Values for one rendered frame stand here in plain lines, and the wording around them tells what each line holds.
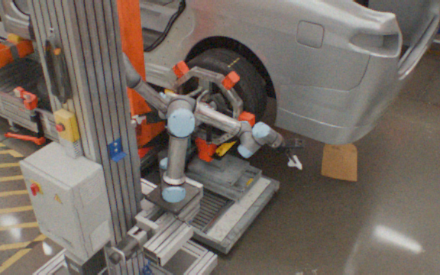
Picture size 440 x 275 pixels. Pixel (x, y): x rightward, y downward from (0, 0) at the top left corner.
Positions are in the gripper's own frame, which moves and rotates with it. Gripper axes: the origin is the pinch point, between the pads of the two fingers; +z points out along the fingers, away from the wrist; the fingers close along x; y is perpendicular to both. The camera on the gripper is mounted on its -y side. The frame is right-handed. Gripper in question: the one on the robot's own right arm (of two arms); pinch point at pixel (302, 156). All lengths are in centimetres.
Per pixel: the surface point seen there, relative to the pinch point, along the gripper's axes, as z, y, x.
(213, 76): -15, 60, -69
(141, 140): -13, 130, -43
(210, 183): 50, 119, -31
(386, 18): 11, -47, -78
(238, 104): 4, 53, -55
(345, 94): 32, -9, -54
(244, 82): 2, 48, -69
